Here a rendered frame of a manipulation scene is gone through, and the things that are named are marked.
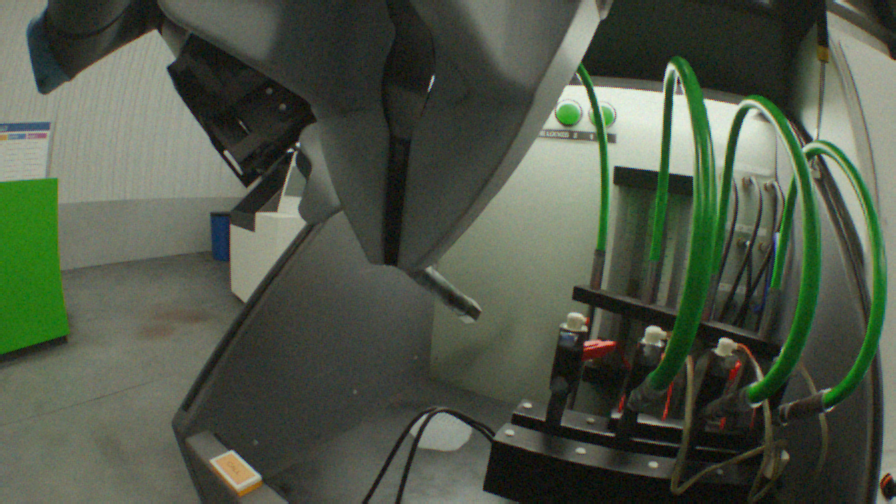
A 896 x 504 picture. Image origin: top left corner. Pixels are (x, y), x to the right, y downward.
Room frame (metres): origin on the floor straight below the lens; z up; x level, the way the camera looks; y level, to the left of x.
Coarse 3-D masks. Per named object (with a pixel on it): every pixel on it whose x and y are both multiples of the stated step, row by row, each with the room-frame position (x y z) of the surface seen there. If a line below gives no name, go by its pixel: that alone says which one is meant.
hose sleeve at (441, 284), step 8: (408, 272) 0.29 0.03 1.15; (416, 272) 0.29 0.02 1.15; (424, 272) 0.29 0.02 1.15; (432, 272) 0.30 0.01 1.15; (416, 280) 0.30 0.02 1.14; (424, 280) 0.30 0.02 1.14; (432, 280) 0.30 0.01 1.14; (440, 280) 0.31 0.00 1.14; (424, 288) 0.31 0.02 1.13; (432, 288) 0.30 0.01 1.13; (440, 288) 0.31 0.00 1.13; (448, 288) 0.31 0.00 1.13; (456, 288) 0.33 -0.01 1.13; (440, 296) 0.31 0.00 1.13; (448, 296) 0.31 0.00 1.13; (456, 296) 0.32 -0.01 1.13; (464, 296) 0.33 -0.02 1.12; (448, 304) 0.32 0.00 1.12; (456, 304) 0.32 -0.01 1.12; (464, 304) 0.32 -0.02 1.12; (456, 312) 0.33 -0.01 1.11; (464, 312) 0.33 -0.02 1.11
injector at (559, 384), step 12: (564, 324) 0.34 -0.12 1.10; (564, 348) 0.32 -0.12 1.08; (576, 348) 0.31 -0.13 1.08; (564, 360) 0.32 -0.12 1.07; (576, 360) 0.31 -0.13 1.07; (552, 372) 0.33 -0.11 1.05; (564, 372) 0.32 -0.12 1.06; (576, 372) 0.32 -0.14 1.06; (552, 384) 0.30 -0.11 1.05; (564, 384) 0.30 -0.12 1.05; (552, 396) 0.33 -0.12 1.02; (564, 396) 0.32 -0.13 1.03; (552, 408) 0.32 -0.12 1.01; (564, 408) 0.32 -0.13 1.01; (552, 420) 0.32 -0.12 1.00; (552, 432) 0.32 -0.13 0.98
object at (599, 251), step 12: (576, 72) 0.45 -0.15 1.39; (588, 84) 0.45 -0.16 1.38; (588, 96) 0.47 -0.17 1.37; (600, 108) 0.47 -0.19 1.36; (600, 120) 0.47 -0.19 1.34; (600, 132) 0.48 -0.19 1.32; (600, 144) 0.49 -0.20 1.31; (600, 156) 0.49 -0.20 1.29; (600, 168) 0.50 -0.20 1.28; (600, 180) 0.50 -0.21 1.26; (600, 192) 0.50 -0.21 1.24; (600, 204) 0.50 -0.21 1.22; (600, 216) 0.50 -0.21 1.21; (600, 228) 0.50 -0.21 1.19; (600, 240) 0.50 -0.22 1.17; (600, 252) 0.50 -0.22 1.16
